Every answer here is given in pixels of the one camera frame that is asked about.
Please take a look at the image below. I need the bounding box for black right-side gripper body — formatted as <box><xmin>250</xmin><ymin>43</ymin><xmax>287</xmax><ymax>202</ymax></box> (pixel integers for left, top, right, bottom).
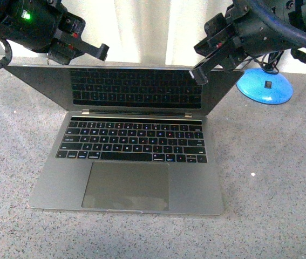
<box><xmin>194</xmin><ymin>1</ymin><xmax>265</xmax><ymax>71</ymax></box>

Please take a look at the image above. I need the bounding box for dark blue cable right arm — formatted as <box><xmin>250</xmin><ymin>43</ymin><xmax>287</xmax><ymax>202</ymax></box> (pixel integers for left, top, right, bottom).
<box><xmin>246</xmin><ymin>0</ymin><xmax>306</xmax><ymax>49</ymax></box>

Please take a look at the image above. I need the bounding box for grey laptop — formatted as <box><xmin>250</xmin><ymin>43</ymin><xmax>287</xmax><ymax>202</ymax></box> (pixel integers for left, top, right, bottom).
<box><xmin>8</xmin><ymin>65</ymin><xmax>242</xmax><ymax>215</ymax></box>

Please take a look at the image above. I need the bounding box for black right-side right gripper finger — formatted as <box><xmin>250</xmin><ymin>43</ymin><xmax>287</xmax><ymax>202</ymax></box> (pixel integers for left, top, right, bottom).
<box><xmin>189</xmin><ymin>51</ymin><xmax>224</xmax><ymax>85</ymax></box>

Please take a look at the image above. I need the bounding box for white pleated curtain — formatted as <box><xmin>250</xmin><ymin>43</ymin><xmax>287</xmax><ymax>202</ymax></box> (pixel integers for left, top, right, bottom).
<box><xmin>0</xmin><ymin>1</ymin><xmax>231</xmax><ymax>67</ymax></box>

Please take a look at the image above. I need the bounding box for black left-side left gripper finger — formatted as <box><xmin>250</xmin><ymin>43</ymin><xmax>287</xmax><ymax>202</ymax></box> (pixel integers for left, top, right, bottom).
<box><xmin>73</xmin><ymin>39</ymin><xmax>110</xmax><ymax>61</ymax></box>

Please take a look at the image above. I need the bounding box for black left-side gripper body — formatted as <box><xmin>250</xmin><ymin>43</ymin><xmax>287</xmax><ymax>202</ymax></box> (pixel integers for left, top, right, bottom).
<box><xmin>47</xmin><ymin>9</ymin><xmax>86</xmax><ymax>65</ymax></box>

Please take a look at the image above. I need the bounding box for blue dome lamp base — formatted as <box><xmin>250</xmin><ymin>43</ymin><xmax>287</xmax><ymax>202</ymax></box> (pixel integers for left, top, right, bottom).
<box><xmin>236</xmin><ymin>69</ymin><xmax>294</xmax><ymax>105</ymax></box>

